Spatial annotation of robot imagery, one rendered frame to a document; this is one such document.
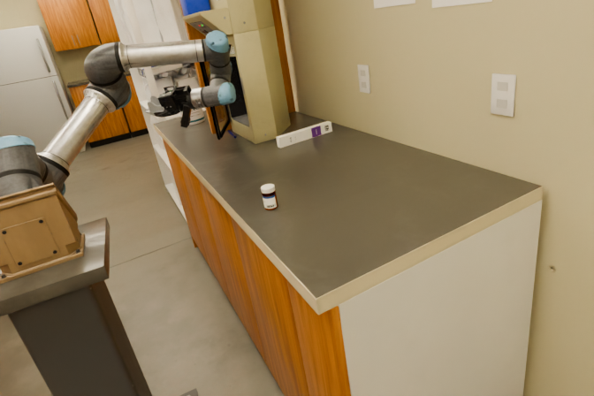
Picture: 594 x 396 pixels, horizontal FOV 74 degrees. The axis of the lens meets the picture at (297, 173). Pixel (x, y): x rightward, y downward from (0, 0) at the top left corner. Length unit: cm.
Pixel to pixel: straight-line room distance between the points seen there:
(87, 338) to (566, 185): 135
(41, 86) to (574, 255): 622
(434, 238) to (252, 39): 112
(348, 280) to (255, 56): 114
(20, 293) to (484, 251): 113
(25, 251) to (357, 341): 85
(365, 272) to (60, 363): 90
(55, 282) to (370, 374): 79
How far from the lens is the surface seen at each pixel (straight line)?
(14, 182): 123
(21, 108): 658
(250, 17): 172
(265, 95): 175
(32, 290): 117
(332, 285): 82
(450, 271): 104
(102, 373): 141
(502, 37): 122
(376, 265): 87
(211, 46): 141
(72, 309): 127
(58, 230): 120
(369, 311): 91
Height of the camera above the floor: 146
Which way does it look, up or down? 22 degrees down
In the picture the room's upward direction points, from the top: 9 degrees counter-clockwise
